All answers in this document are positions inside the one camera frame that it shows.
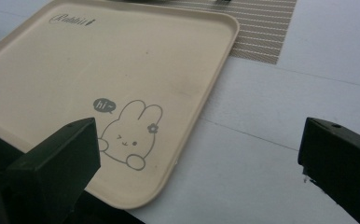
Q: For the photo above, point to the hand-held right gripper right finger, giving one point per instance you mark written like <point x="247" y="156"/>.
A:
<point x="343" y="161"/>

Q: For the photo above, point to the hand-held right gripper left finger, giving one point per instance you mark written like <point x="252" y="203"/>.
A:
<point x="57" y="165"/>

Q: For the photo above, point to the beige rabbit print tray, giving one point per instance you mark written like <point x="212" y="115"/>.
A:
<point x="106" y="77"/>

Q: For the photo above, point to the striped woven placemat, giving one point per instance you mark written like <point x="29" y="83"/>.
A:
<point x="262" y="31"/>

